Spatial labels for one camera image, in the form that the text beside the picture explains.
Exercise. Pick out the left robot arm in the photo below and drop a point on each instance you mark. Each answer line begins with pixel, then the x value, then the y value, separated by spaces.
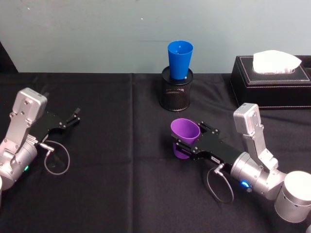
pixel 24 109

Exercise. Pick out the blue plastic cup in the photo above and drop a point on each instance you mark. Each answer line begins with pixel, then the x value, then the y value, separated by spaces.
pixel 179 60

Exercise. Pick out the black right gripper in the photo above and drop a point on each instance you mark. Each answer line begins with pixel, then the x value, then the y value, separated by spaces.
pixel 216 150

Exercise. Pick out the black leather tissue box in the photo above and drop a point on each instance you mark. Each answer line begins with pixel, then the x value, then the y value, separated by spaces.
pixel 267 89

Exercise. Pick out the black mesh pen holder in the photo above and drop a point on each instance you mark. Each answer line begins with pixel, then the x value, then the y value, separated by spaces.
pixel 175 94

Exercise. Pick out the pale wall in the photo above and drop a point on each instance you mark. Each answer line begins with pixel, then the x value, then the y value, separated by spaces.
pixel 97 31

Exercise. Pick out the black table cloth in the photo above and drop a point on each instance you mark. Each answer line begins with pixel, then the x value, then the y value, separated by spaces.
pixel 116 189

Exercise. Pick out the white tissue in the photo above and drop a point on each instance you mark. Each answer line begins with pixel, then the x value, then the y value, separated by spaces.
pixel 274 60

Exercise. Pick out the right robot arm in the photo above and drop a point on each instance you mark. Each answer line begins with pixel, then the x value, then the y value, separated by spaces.
pixel 250 170

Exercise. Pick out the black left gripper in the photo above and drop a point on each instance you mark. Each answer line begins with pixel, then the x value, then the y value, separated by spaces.
pixel 47 123

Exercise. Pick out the purple plastic cup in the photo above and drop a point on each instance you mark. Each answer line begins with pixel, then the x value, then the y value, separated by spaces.
pixel 184 132

